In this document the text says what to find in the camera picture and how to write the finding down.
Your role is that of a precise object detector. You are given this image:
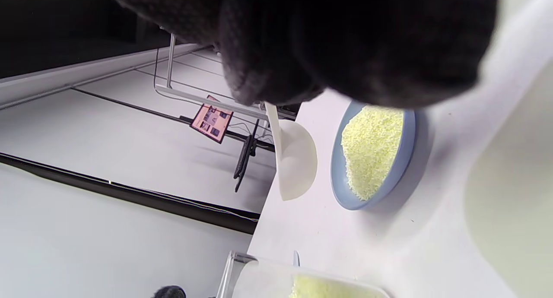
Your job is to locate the person's left hand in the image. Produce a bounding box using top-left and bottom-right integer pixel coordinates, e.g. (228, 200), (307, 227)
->
(151, 285), (186, 298)

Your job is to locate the person's right hand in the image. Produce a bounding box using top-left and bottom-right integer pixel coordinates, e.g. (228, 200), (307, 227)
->
(95, 0), (504, 108)

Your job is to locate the glass chicken bouillon jar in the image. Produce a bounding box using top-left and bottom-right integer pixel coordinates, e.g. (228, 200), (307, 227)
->
(216, 251), (391, 298)

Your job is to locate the yellow chicken bouillon pile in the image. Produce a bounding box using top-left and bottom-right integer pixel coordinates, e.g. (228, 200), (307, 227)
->
(341, 106), (405, 202)

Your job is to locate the white plastic coffee spoon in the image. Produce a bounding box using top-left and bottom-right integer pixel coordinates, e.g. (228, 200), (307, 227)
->
(264, 101), (318, 202)

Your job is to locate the cream jar lid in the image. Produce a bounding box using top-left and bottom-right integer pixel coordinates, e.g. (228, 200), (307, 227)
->
(464, 60), (553, 298)

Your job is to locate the blue round dish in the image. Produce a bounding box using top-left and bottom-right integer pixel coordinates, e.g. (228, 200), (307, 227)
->
(330, 100), (416, 211)

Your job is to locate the black monitor stand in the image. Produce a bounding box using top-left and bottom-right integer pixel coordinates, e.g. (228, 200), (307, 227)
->
(233, 119), (261, 193)

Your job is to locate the white metal shelf frame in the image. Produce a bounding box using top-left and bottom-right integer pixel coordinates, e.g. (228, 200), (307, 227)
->
(153, 32), (299, 122)

